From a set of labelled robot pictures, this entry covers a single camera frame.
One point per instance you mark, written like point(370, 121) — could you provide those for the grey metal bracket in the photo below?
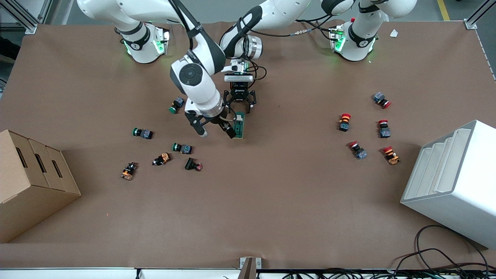
point(250, 267)

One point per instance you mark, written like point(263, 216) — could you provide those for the small white paper scrap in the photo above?
point(394, 33)

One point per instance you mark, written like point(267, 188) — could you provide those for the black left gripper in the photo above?
point(240, 94)

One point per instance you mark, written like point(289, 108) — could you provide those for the brown paper table cover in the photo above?
point(271, 201)

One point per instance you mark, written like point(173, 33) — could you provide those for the red stop button grey block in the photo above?
point(358, 150)
point(381, 99)
point(384, 130)

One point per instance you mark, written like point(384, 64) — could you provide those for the black switch with red lens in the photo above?
point(192, 164)

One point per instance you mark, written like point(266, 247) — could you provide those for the white stepped plastic rack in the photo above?
point(461, 193)

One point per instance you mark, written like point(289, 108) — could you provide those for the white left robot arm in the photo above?
point(360, 35)

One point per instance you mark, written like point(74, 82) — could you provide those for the aluminium frame post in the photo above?
point(29, 28)
point(471, 24)

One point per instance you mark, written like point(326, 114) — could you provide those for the red stop button orange block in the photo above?
point(344, 122)
point(391, 155)

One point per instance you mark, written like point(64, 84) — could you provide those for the black orange push button switch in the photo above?
point(128, 171)
point(162, 159)

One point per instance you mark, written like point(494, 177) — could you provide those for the brown cardboard box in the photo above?
point(35, 186)

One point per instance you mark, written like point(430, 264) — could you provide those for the white table edge rail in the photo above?
point(77, 273)

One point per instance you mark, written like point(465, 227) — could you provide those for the green push button switch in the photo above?
point(183, 148)
point(143, 133)
point(177, 104)

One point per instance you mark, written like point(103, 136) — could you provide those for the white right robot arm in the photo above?
point(193, 73)

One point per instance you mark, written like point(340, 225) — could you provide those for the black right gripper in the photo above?
point(222, 121)

